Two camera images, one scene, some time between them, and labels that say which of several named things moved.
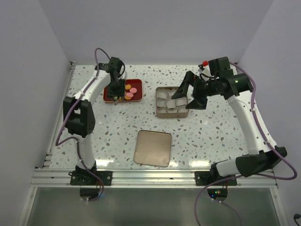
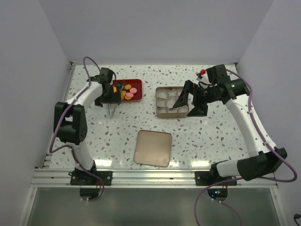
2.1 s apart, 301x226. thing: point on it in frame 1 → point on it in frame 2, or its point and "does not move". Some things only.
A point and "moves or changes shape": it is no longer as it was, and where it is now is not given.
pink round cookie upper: [133, 90] does not move
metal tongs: [115, 100] moves or changes shape
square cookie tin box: [167, 108] does not move
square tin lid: [153, 148] does not move
